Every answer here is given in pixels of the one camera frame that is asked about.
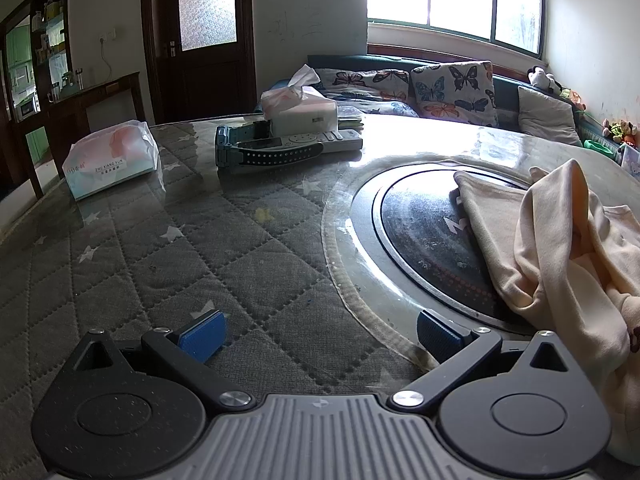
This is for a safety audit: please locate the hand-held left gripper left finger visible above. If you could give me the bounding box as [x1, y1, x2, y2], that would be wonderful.
[74, 309, 257, 409]

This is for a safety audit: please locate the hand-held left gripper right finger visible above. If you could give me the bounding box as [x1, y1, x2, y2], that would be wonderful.
[387, 309, 598, 409]

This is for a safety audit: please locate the cream garment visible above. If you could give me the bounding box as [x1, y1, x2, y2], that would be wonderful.
[452, 158, 640, 463]

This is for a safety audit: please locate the round black cooktop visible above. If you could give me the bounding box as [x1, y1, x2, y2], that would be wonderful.
[350, 162, 541, 336]

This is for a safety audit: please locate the blue and black device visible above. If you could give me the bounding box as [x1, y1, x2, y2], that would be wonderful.
[215, 121, 325, 177]

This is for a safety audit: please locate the soft tissue pack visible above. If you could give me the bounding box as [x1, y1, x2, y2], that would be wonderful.
[61, 120, 161, 202]

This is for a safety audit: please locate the grey remote control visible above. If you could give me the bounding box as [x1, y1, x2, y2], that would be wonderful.
[270, 129, 364, 153]

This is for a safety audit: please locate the square butterfly print pillow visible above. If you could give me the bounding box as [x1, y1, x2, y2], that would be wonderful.
[410, 60, 501, 128]

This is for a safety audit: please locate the opened white tissue pack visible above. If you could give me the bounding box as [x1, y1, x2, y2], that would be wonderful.
[260, 64, 339, 137]

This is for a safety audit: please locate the grey pillow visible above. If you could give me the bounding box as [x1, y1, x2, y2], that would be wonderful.
[516, 85, 583, 148]

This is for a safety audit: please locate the green plastic basin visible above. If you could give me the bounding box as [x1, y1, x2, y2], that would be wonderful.
[582, 137, 621, 154]

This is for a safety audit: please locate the teal sofa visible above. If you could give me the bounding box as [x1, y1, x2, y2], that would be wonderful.
[255, 55, 640, 161]

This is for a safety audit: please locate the dark wooden door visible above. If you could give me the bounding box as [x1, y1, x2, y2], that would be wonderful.
[141, 0, 257, 126]

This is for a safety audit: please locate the dark wooden sideboard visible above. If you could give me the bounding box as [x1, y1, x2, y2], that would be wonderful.
[10, 72, 146, 201]

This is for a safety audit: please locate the butterfly pillow left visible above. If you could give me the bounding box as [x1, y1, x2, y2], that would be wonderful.
[315, 67, 421, 118]

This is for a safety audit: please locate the orange green plush toy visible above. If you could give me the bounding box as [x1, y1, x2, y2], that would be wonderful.
[560, 87, 586, 111]

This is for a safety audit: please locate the panda plush toy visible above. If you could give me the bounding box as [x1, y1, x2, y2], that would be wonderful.
[527, 66, 563, 93]

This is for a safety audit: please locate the wall shelf cabinet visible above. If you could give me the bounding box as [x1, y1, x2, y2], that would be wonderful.
[0, 0, 71, 121]

